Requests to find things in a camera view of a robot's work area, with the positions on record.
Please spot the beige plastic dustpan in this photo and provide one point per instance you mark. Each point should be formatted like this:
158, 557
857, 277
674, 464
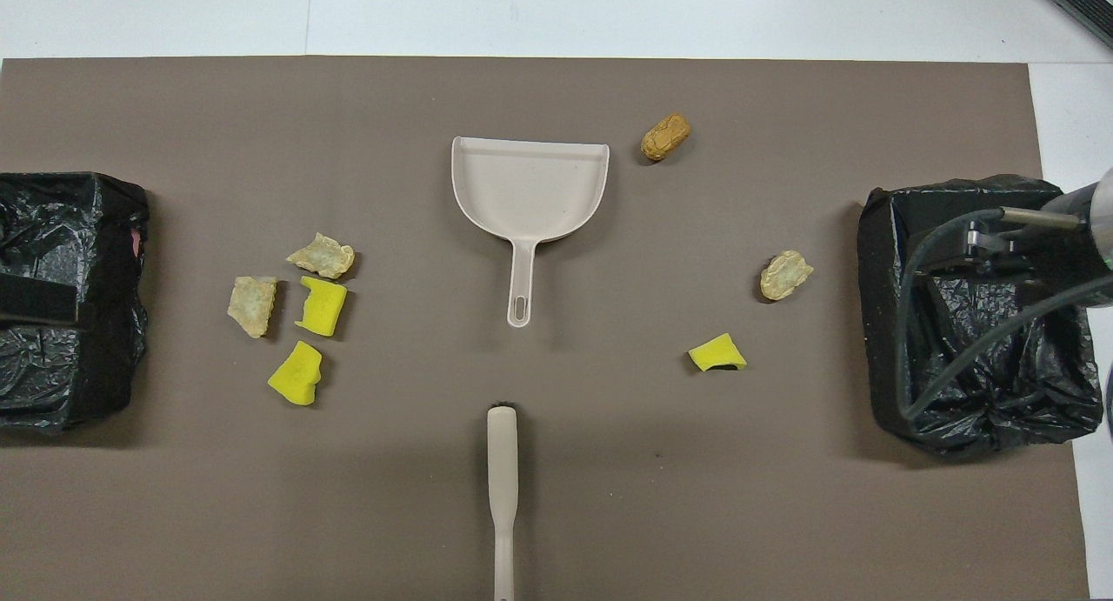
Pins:
526, 192

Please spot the orange brown sponge lump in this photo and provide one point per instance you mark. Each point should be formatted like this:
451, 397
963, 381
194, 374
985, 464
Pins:
666, 137

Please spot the yellow sponge scrap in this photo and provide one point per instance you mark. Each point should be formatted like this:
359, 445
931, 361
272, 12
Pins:
715, 351
323, 307
294, 377

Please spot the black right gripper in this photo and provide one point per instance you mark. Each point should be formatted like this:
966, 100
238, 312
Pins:
1000, 257

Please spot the black bag lined bin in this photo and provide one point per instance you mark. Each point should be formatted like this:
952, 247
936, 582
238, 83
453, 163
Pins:
113, 236
1043, 392

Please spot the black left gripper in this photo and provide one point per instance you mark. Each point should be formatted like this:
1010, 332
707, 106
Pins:
43, 301

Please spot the beige sponge scrap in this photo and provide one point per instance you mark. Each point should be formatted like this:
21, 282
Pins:
322, 257
785, 276
252, 305

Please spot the beige hand brush black bristles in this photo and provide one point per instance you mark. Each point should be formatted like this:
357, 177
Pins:
503, 462

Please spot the brown paper table mat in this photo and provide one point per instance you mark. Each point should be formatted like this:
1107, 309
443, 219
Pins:
696, 236

